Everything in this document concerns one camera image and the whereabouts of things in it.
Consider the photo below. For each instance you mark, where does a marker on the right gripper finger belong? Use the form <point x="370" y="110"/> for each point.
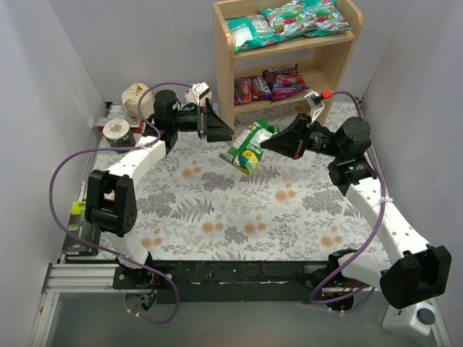
<point x="295" y="131"/>
<point x="287" y="146"/>

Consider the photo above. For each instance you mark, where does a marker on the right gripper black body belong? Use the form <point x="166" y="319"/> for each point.
<point x="302" y="135"/>

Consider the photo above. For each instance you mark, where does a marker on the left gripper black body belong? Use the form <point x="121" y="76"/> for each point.
<point x="204" y="121"/>

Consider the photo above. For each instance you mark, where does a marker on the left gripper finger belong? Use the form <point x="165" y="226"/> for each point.
<point x="216" y="137"/>
<point x="213" y="124"/>

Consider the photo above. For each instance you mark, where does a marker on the green snack bag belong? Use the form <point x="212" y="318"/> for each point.
<point x="245" y="152"/>

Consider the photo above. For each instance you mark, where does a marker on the purple berries candy bag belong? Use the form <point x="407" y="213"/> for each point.
<point x="250" y="89"/>
<point x="284" y="82"/>

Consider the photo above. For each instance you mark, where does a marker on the teal candy bag white back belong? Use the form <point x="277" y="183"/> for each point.
<point x="251" y="32"/>

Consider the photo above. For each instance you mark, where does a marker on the teal mint candy bag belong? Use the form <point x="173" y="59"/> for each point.
<point x="292" y="20"/>
<point x="328" y="19"/>

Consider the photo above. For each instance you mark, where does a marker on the teal mint candy bag front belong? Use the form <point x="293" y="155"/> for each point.
<point x="328" y="19"/>

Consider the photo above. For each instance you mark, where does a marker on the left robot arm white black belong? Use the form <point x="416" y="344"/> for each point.
<point x="111" y="201"/>

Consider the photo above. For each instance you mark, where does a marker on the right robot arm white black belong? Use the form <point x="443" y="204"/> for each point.
<point x="395" y="258"/>

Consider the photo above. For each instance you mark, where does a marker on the wooden two-tier shelf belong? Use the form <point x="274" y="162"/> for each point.
<point x="323" y="70"/>

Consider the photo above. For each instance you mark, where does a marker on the blue wrapped tissue roll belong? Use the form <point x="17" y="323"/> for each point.
<point x="190" y="95"/>

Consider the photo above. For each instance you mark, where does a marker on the red and white small box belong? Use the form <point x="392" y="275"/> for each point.
<point x="136" y="125"/>

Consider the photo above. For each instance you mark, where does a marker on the beige wrapped tissue roll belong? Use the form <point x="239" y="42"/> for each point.
<point x="132" y="95"/>

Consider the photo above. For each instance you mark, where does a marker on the floral table mat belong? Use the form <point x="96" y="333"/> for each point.
<point x="192" y="205"/>

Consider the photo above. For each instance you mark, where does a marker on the dark green wrapped tissue roll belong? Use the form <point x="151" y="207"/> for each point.
<point x="118" y="133"/>

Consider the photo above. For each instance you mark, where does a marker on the green black razor box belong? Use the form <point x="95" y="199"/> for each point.
<point x="78" y="226"/>

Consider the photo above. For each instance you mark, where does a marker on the white plastic jug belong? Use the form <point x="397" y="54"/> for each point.
<point x="412" y="321"/>

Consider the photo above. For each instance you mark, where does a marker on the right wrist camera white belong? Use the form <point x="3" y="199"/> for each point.
<point x="316" y="102"/>

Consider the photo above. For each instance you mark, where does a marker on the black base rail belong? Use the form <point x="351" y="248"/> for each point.
<point x="235" y="281"/>

